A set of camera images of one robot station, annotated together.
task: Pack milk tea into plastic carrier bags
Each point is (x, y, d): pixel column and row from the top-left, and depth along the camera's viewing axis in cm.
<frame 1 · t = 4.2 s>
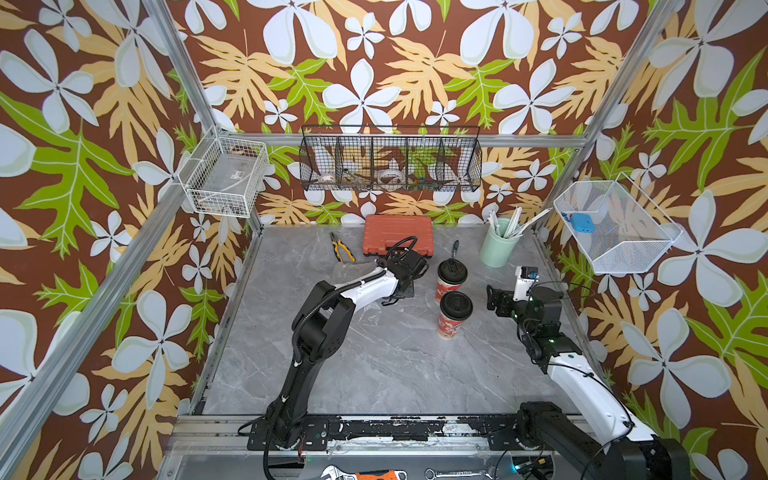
left hand: (403, 286, 99), fingers closed
right hand: (500, 286, 84), fingers open
far red milk tea cup: (452, 272, 87), point 18 cm above the table
near red milk tea cup: (454, 307, 79), point 18 cm above the table
red plastic tool case: (382, 233, 118), point 3 cm above the table
yellow black pliers: (336, 244, 117), on the table
mint green cup holder: (497, 250, 105), point 9 cm above the table
blue object in basket: (582, 223, 88), point 26 cm above the table

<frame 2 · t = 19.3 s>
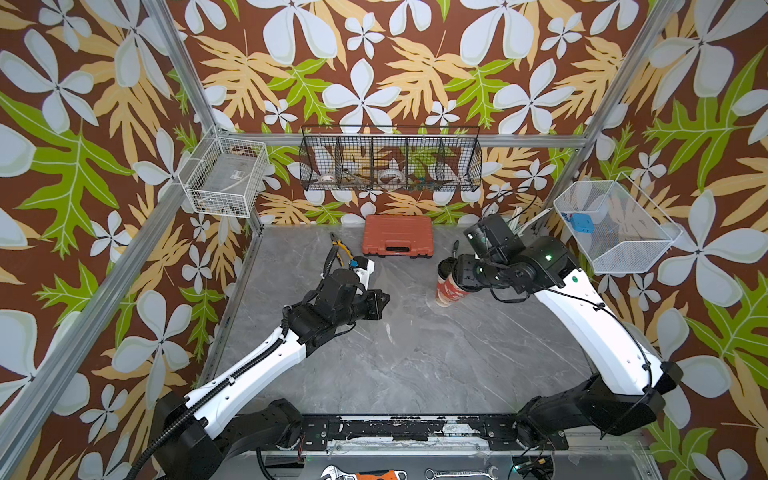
left hand: (392, 294, 74), fingers closed
right hand: (461, 272, 70), fingers open
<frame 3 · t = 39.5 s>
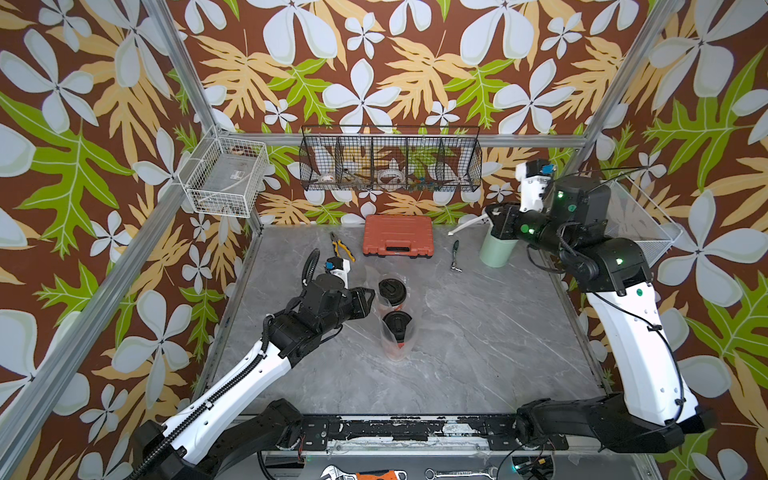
left hand: (373, 290, 73), fingers open
right hand: (485, 206, 61), fingers closed
far red milk tea cup: (392, 293, 82), point 19 cm above the table
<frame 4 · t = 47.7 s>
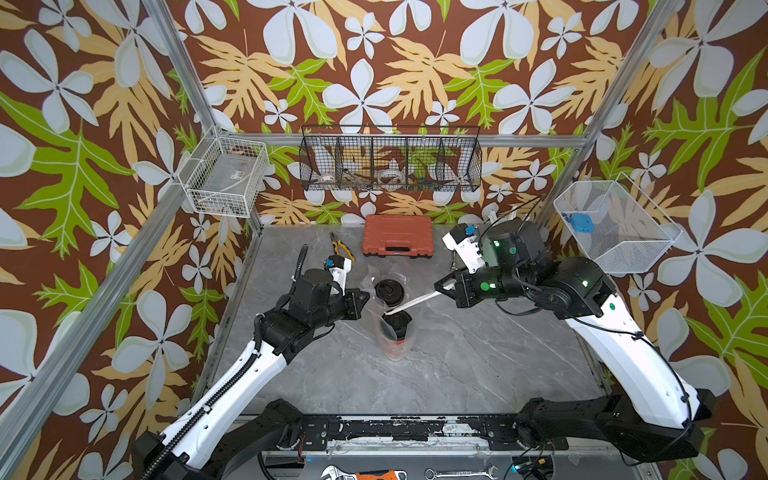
left hand: (371, 292, 72), fingers closed
right hand: (432, 286, 60), fingers closed
white wrapped straw: (400, 307, 71), point 26 cm above the table
